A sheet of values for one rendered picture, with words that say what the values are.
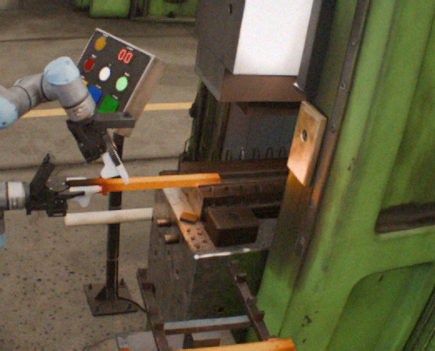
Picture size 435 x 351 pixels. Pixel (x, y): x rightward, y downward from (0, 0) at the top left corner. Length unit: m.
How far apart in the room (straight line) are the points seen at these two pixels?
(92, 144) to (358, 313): 0.84
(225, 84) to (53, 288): 1.56
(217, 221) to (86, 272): 1.37
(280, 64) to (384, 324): 0.83
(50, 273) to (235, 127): 1.32
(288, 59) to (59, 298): 1.65
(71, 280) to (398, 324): 1.59
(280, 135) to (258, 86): 0.47
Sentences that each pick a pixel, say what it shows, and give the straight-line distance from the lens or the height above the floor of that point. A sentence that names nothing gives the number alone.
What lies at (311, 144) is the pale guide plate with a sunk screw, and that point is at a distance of 1.30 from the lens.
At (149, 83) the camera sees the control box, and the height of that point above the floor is 1.10.
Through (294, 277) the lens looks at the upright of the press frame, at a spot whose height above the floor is 0.94.
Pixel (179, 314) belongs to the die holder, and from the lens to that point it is 1.72.
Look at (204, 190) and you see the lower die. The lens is 1.62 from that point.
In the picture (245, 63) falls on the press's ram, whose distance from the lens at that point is 1.38.
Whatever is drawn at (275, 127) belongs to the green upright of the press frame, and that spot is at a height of 1.05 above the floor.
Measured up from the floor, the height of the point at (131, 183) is 1.01.
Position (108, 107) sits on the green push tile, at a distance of 1.96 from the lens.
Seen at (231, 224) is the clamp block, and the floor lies 0.98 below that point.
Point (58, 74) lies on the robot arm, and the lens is 1.37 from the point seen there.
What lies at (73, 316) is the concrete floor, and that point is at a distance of 2.59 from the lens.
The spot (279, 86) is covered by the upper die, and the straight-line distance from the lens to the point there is 1.50.
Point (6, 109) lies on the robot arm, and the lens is 1.33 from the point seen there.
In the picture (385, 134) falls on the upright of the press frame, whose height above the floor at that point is 1.39.
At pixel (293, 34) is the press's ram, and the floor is 1.47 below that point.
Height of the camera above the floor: 1.86
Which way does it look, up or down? 30 degrees down
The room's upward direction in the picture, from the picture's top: 10 degrees clockwise
